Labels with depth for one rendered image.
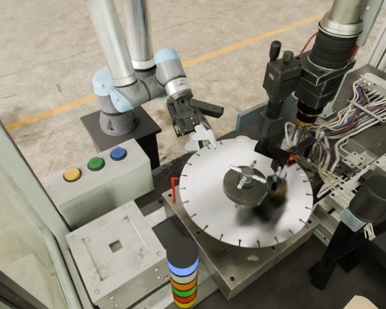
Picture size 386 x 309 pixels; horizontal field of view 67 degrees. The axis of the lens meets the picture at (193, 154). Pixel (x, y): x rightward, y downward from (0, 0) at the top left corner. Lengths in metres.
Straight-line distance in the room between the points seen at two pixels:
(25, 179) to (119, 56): 0.45
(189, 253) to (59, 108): 2.36
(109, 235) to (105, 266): 0.07
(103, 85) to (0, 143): 0.55
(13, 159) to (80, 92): 2.22
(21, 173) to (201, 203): 0.38
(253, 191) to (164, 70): 0.45
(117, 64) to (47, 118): 1.76
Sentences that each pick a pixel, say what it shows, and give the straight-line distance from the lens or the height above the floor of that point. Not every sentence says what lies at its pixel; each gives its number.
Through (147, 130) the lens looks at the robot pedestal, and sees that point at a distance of 1.19.
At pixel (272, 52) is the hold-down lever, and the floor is 1.26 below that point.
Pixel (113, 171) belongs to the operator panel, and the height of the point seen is 0.90.
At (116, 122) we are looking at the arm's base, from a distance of 1.15.
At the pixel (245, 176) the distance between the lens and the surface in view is 0.71.
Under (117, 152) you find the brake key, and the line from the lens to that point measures 0.90.
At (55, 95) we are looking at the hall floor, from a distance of 2.85.
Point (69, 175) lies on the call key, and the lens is 0.88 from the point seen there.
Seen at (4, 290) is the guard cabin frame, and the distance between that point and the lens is 0.36.
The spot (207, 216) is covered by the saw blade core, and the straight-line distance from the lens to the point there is 0.70.
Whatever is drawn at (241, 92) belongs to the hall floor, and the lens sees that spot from 2.67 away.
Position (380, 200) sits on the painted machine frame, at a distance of 0.61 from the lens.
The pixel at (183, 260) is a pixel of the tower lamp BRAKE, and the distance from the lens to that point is 0.42.
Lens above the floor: 1.55
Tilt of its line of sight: 48 degrees down
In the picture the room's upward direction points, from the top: straight up
